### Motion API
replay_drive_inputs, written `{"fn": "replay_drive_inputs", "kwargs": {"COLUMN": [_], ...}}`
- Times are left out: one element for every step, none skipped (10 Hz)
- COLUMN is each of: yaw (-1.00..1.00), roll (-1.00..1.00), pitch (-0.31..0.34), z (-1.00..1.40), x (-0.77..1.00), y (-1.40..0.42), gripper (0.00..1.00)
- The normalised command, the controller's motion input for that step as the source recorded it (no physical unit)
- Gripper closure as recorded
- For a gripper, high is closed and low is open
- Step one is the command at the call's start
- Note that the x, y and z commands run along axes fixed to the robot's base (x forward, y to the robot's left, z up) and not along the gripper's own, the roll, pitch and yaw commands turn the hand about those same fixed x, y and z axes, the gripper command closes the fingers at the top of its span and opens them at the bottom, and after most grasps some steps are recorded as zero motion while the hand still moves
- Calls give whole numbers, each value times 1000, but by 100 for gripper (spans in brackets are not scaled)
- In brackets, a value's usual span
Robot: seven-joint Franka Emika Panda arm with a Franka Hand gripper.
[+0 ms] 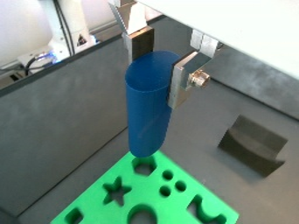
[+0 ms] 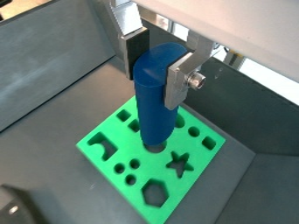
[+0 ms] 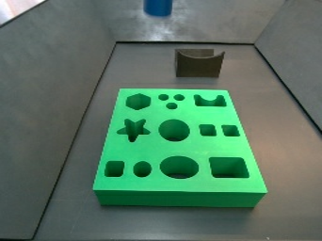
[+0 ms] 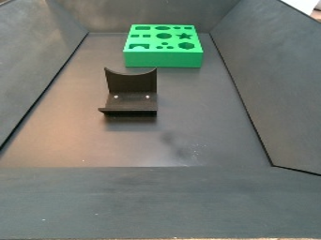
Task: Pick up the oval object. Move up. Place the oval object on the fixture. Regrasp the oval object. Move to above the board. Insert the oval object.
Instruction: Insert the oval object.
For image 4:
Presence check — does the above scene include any dark curved fixture cradle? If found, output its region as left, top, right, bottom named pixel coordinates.
left=98, top=68, right=158, bottom=114

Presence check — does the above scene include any green foam shape-sorter block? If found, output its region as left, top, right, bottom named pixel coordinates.
left=124, top=24, right=204, bottom=68

